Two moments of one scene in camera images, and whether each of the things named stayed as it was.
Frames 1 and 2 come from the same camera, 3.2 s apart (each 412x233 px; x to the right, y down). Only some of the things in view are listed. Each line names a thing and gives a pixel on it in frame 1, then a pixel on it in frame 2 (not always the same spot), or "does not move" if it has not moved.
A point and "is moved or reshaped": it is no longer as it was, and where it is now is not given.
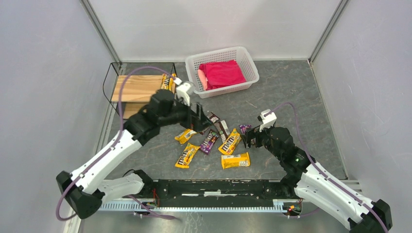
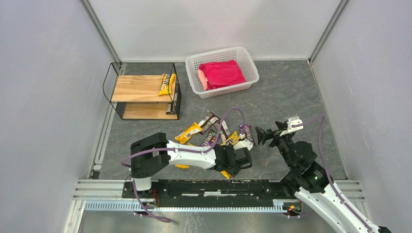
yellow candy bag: x=167 y=81 does not move
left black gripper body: x=197 y=113 → x=227 y=165
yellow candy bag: x=231 y=160 is moved or reshaped
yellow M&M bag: x=227 y=146 does not move
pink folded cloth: x=218 y=74 does not move
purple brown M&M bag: x=243 y=127 does not move
